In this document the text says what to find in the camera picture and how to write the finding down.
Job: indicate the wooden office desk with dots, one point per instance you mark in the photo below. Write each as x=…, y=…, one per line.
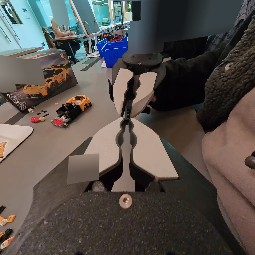
x=65, y=37
x=23, y=51

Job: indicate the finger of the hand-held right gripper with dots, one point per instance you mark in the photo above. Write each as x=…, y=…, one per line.
x=146, y=87
x=120, y=87

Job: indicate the dark fleece jacket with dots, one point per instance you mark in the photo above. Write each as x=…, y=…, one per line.
x=229, y=89

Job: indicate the white paper sheet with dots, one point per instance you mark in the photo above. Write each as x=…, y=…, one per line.
x=103, y=64

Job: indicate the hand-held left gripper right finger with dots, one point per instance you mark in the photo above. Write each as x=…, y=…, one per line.
x=151, y=151

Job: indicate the dark tape strip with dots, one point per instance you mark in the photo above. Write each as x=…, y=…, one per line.
x=89, y=64

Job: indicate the blue storage bin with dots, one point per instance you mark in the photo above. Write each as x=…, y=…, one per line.
x=99, y=46
x=115, y=57
x=124, y=39

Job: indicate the dark board on stand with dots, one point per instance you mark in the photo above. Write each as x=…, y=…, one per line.
x=85, y=14

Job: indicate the orange sticker sheet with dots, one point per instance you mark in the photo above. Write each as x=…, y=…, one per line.
x=3, y=149

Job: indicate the pile of small lego pieces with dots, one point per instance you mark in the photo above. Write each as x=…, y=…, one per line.
x=11, y=218

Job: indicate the yellow car lego box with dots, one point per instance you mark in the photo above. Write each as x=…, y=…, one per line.
x=59, y=65

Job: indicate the black lego box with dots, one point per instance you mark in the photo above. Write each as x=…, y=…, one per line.
x=108, y=35

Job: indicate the partly built lego car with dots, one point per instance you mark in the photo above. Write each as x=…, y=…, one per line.
x=73, y=111

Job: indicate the white rounded mat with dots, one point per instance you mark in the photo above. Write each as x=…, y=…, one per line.
x=18, y=133

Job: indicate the person's right forearm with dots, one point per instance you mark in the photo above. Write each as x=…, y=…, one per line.
x=185, y=79

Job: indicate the person's right hand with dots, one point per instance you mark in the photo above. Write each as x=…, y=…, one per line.
x=153, y=98

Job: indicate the red lego minifigure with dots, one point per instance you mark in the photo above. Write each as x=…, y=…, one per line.
x=34, y=119

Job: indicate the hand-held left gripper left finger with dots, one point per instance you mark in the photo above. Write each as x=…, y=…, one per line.
x=105, y=143

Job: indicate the black lego plate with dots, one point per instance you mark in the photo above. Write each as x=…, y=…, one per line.
x=126, y=114

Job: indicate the office chair with jacket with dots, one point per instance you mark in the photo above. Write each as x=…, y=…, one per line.
x=47, y=37

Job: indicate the green plant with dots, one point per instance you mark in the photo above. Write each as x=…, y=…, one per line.
x=129, y=5

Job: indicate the laptop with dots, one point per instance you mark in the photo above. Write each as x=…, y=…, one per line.
x=80, y=28

